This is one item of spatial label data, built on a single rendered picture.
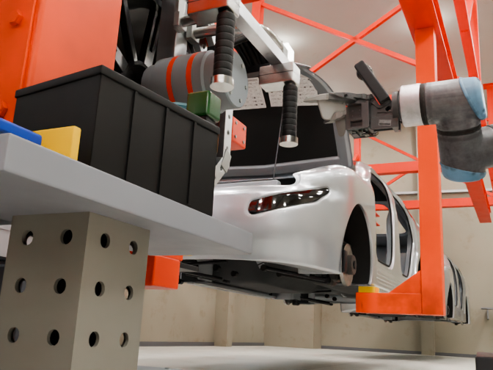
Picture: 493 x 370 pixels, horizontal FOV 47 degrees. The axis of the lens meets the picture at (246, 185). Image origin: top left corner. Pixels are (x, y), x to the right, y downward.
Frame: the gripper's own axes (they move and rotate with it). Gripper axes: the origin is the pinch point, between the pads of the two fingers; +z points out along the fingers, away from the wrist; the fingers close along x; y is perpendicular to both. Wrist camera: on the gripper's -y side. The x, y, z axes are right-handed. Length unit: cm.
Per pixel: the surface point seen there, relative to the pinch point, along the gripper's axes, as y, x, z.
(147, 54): -13.0, -16.0, 36.8
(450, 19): -547, 968, 53
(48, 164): 38, -88, -9
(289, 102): -1.8, -1.7, 5.4
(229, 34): -2.4, -35.0, 4.4
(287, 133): 5.9, -1.9, 5.6
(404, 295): 24, 349, 43
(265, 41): -12.7, -12.4, 7.4
